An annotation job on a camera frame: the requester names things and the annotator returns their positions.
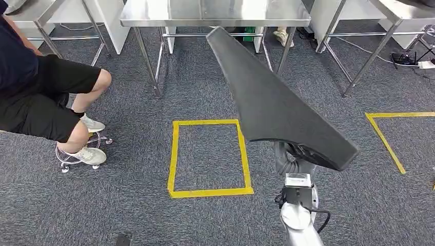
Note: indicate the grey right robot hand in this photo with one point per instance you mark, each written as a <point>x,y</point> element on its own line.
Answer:
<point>292,166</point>

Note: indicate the black plastic car panel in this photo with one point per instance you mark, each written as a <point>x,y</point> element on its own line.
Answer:
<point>272,102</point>

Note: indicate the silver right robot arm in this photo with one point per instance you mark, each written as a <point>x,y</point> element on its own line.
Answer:
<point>299,217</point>

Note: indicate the yellow floor tape square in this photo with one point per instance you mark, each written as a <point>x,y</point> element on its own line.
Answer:
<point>384,137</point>
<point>175,156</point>

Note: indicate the person's foot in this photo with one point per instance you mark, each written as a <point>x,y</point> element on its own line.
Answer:
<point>282,36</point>

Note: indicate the green item under table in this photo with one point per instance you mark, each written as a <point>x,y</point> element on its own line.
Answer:
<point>248,34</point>

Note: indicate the black floor device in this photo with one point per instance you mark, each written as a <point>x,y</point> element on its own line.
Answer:
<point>402,58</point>

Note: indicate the white power strip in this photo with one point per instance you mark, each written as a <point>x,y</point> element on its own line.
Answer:
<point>426,64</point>

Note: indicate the stainless steel table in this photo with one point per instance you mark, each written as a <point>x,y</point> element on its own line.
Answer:
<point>30,12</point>
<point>401,10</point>
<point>217,13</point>

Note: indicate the black robot foot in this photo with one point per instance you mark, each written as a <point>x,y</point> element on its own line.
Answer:
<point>124,239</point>

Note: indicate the chrome wheeled stool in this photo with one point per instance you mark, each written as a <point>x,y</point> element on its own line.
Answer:
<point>98,140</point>

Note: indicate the person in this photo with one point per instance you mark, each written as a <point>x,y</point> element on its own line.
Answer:
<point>30,91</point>

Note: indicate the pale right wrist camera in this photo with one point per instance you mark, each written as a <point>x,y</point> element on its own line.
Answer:
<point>298,190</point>

